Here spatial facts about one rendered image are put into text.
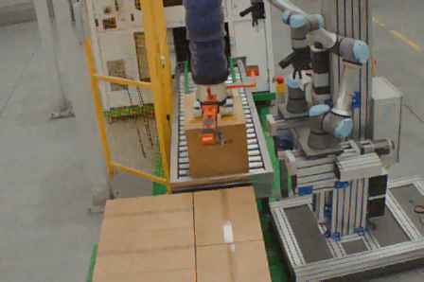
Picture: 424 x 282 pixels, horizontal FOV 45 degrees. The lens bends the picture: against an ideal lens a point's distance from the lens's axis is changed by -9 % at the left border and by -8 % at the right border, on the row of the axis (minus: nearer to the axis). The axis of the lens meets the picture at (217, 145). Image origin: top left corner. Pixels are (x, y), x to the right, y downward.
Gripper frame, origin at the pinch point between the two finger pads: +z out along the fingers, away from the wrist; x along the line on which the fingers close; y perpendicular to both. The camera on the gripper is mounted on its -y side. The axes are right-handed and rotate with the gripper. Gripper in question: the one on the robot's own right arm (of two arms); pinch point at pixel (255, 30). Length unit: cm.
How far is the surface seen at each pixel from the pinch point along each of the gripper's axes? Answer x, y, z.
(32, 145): 199, -218, 152
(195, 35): -33, -41, -11
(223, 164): -16, -31, 86
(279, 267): -56, -3, 152
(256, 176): -26, -11, 93
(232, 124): -16, -23, 57
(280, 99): 28, 20, 64
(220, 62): -32.8, -28.0, 7.9
